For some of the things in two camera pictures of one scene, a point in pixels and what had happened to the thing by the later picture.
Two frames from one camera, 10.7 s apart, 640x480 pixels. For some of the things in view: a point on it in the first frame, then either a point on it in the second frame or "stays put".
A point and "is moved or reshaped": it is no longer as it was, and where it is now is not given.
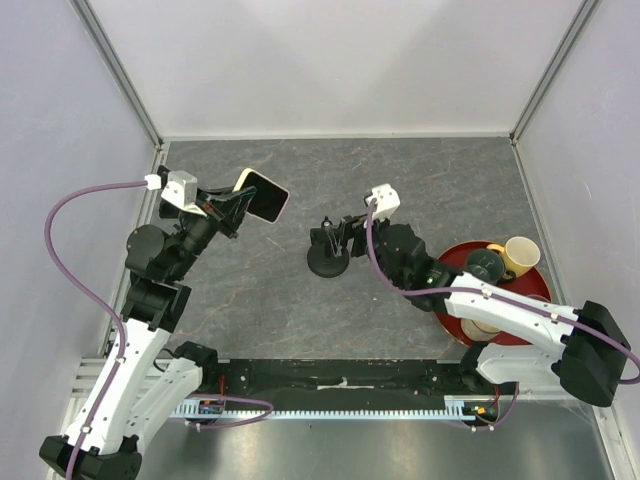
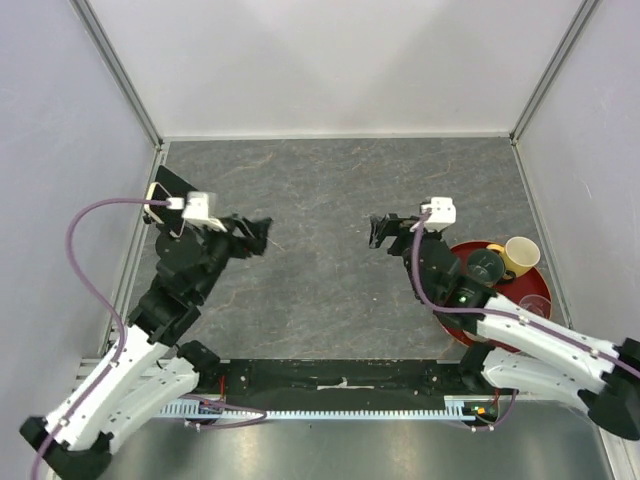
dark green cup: x=485 y=264 stays put
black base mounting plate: x=351 y=381 stays put
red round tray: x=533 y=283 stays put
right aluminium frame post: x=583 y=12 stays put
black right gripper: x=339 y=234 → x=395 y=226
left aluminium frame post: x=119 y=69 stays put
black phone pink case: x=268 y=201 is moved or reshaped
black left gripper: x=227 y=209 → x=256 y=236
